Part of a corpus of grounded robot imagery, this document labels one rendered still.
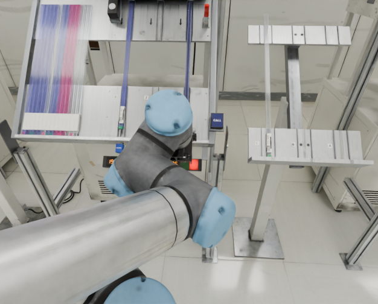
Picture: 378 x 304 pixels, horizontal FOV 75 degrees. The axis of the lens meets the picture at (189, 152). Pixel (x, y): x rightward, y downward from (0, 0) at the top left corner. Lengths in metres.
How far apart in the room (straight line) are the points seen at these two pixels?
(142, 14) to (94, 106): 0.39
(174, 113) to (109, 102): 0.56
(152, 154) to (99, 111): 0.56
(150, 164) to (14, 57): 3.11
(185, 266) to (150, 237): 1.09
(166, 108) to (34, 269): 0.27
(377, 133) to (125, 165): 1.21
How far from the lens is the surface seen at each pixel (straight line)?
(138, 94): 0.91
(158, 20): 1.04
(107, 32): 1.06
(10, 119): 2.26
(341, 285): 1.49
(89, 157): 1.40
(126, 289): 0.45
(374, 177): 1.60
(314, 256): 1.52
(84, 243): 0.22
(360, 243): 1.47
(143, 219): 0.26
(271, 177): 1.12
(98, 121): 0.92
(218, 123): 0.80
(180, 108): 0.39
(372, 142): 1.44
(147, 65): 2.83
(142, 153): 0.39
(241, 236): 1.46
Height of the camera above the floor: 1.18
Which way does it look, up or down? 36 degrees down
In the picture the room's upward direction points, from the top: straight up
